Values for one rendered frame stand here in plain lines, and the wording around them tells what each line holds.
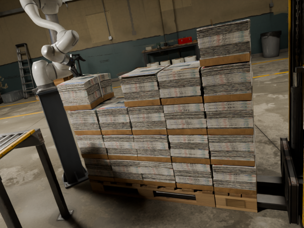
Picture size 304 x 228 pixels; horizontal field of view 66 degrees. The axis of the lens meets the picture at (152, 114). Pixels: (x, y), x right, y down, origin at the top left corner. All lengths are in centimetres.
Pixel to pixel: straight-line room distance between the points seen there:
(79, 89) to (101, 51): 680
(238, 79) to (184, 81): 33
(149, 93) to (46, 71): 110
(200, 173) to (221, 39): 94
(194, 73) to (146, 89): 36
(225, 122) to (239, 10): 734
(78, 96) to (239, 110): 123
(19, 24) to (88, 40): 243
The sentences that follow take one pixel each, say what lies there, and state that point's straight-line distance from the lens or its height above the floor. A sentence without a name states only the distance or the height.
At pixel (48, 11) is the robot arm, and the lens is 232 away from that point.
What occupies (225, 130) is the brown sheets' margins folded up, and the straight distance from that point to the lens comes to 161.
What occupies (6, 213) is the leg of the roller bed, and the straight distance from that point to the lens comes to 171.
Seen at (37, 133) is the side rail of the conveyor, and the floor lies 78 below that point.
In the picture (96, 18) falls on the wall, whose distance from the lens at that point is 875.
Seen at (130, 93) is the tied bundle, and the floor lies 94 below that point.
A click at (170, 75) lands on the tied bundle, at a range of 158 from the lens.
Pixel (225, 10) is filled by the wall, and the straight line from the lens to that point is 865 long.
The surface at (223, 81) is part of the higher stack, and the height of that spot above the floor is 96.
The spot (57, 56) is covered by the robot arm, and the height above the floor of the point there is 129.
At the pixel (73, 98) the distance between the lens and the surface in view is 205.
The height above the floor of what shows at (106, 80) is 100.
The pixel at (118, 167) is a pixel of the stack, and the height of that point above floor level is 30.
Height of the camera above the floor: 130
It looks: 18 degrees down
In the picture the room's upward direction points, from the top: 11 degrees counter-clockwise
